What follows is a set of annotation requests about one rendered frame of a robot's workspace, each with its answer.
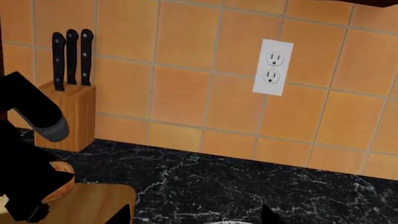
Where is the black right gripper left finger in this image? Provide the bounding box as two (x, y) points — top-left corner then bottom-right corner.
(115, 203), (135, 224)

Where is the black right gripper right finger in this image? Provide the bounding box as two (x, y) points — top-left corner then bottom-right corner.
(260, 203), (286, 224)

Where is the round tan bread loaf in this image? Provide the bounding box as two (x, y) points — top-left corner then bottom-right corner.
(39, 161), (76, 204)

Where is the wooden cutting board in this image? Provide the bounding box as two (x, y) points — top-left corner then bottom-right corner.
(0, 182), (138, 224)

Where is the white round plate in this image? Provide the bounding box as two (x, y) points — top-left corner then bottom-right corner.
(211, 219), (253, 224)

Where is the wooden knife block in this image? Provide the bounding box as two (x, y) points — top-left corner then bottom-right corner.
(33, 80), (96, 153)

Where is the black handled knife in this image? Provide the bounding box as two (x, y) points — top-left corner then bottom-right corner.
(51, 31), (67, 92)
(80, 28), (95, 87)
(65, 28), (80, 86)

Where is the white wall power outlet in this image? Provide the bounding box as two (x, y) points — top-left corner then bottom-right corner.
(252, 38), (295, 97)

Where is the dark brown wall cabinet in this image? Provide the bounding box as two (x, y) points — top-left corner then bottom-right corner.
(306, 0), (398, 9)

